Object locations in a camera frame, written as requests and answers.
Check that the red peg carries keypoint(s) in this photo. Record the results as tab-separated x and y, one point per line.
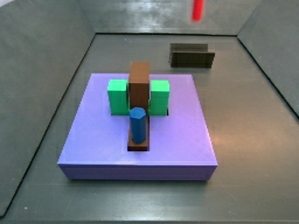
196	13

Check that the purple base board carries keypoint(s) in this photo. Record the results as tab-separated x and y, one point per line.
180	153

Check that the blue hexagonal peg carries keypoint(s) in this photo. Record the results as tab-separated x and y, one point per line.
138	124

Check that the right green block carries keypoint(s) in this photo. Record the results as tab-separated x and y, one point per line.
160	90

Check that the green block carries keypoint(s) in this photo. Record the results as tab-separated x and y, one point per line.
160	90
118	99

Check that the left green block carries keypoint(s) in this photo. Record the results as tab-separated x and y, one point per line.
118	99

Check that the brown L-shaped block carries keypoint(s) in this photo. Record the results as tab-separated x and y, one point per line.
139	98

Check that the black angled bracket holder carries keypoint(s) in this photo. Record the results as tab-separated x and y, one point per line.
191	55

